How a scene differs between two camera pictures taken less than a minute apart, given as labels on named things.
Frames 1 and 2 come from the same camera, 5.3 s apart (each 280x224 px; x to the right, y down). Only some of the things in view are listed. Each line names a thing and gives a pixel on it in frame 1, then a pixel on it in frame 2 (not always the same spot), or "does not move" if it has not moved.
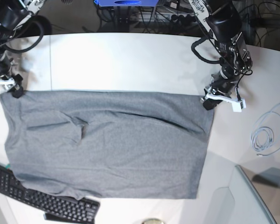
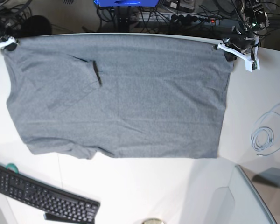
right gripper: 223,85 → 241,42
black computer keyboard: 4,181 does not move
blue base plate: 129,3 does not move
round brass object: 153,220 does not move
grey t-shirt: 111,144 → 121,96
